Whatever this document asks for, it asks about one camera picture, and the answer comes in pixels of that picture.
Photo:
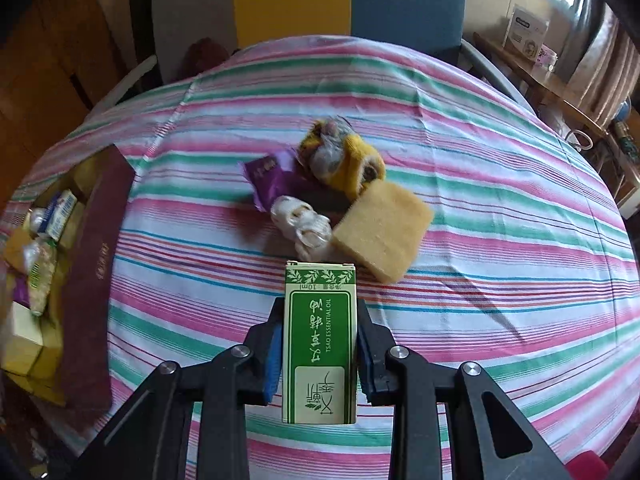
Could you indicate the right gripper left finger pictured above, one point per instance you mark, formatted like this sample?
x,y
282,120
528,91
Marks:
x,y
266,343

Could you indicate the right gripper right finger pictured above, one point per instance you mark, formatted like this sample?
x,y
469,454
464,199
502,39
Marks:
x,y
373,342

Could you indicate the green essential oil box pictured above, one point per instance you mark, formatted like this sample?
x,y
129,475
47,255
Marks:
x,y
319,377

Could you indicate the yellow sponge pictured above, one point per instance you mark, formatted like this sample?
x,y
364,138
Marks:
x,y
383,230
14,251

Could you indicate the yellow striped sock bundle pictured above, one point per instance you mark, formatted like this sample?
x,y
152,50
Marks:
x,y
338,157

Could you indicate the green yellow snack bag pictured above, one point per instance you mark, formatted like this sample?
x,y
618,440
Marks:
x,y
40,261

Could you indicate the striped bed sheet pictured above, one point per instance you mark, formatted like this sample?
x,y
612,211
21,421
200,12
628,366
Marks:
x,y
489,239

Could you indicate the gold metal tin box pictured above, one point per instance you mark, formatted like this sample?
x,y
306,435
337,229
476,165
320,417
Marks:
x,y
72,368

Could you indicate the blue tempo tissue pack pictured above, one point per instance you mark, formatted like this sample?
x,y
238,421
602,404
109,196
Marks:
x,y
63,208

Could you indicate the dark red cushion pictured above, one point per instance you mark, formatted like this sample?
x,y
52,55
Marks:
x,y
203,55

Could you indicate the grey yellow blue headboard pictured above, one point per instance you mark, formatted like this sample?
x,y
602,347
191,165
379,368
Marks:
x,y
429,26

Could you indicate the white appliance box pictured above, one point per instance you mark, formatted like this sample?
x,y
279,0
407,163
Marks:
x,y
525,33

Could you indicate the pink curtain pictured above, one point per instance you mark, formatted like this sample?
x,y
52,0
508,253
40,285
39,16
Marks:
x,y
598,62

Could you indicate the wooden wardrobe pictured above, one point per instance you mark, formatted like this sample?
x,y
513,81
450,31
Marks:
x,y
58,59

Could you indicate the white bed rail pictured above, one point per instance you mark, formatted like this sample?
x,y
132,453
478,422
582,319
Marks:
x,y
126,84

